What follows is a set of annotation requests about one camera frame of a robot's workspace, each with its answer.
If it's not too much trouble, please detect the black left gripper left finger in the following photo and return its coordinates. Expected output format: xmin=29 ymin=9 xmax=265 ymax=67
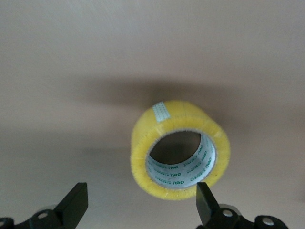
xmin=0 ymin=182 xmax=89 ymax=229

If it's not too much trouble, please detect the yellow clear tape roll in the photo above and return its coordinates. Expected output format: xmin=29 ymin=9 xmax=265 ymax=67
xmin=130 ymin=99 xmax=231 ymax=200

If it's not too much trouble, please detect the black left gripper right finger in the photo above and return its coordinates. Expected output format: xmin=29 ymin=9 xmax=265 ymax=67
xmin=196 ymin=181 xmax=290 ymax=229

